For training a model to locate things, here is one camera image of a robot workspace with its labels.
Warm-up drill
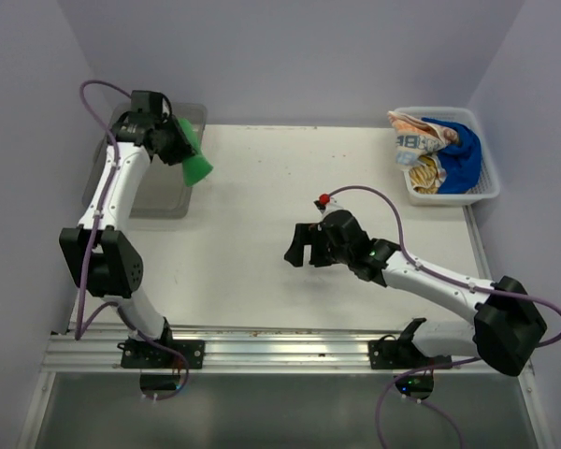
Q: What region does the blue cloth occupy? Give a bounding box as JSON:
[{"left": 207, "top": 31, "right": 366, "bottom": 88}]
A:
[{"left": 422, "top": 117, "right": 482, "bottom": 195}]

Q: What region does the green microfiber towel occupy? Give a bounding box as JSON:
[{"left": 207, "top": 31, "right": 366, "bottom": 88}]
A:
[{"left": 181, "top": 137, "right": 213, "bottom": 187}]

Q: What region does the clear grey plastic bin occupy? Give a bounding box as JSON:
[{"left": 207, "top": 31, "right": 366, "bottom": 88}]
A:
[{"left": 81, "top": 102, "right": 208, "bottom": 219}]

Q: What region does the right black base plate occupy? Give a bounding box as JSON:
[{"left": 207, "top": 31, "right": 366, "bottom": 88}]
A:
[{"left": 367, "top": 339, "right": 453, "bottom": 369}]

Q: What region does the white perforated plastic basket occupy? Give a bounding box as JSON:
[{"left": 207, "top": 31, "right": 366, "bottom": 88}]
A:
[{"left": 393, "top": 107, "right": 500, "bottom": 206}]

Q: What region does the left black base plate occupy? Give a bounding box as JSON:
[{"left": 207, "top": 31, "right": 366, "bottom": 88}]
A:
[{"left": 117, "top": 339, "right": 206, "bottom": 369}]

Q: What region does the yellow striped cloth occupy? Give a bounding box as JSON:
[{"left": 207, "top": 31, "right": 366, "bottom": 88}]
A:
[{"left": 409, "top": 155, "right": 447, "bottom": 195}]

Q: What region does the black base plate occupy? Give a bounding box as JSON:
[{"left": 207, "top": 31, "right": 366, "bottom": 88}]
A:
[
  {"left": 117, "top": 339, "right": 206, "bottom": 369},
  {"left": 367, "top": 339, "right": 453, "bottom": 369}
]

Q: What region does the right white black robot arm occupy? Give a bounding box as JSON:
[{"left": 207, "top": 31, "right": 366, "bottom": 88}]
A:
[{"left": 284, "top": 210, "right": 547, "bottom": 377}]

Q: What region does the printed patterned towel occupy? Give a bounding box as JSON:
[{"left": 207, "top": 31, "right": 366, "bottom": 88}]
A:
[{"left": 387, "top": 111, "right": 460, "bottom": 170}]

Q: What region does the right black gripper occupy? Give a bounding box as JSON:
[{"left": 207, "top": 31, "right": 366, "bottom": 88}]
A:
[{"left": 284, "top": 223, "right": 352, "bottom": 268}]

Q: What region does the aluminium mounting rail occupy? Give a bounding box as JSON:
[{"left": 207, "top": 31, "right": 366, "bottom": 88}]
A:
[{"left": 41, "top": 326, "right": 534, "bottom": 375}]

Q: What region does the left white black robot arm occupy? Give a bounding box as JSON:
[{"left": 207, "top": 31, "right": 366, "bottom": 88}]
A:
[{"left": 59, "top": 90, "right": 213, "bottom": 368}]

